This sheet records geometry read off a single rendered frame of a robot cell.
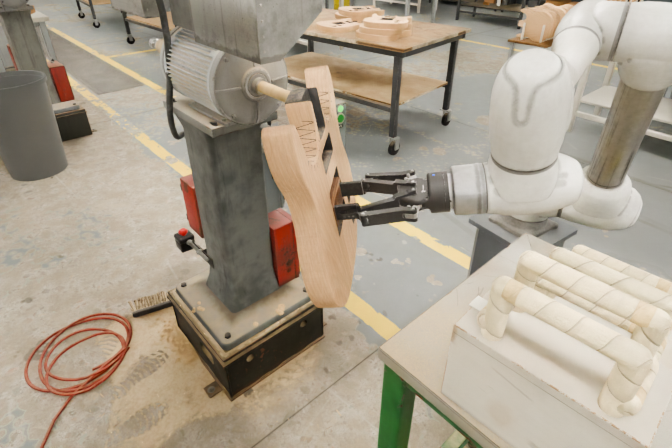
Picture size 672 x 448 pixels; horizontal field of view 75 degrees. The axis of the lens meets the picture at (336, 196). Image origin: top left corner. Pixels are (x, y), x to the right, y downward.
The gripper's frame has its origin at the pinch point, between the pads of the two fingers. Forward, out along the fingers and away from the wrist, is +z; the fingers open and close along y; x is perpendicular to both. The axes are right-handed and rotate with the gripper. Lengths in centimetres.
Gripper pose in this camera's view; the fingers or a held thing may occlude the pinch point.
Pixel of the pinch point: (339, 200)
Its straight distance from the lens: 83.3
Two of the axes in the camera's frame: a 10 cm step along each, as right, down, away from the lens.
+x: -1.9, -8.2, -5.5
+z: -9.7, 0.9, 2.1
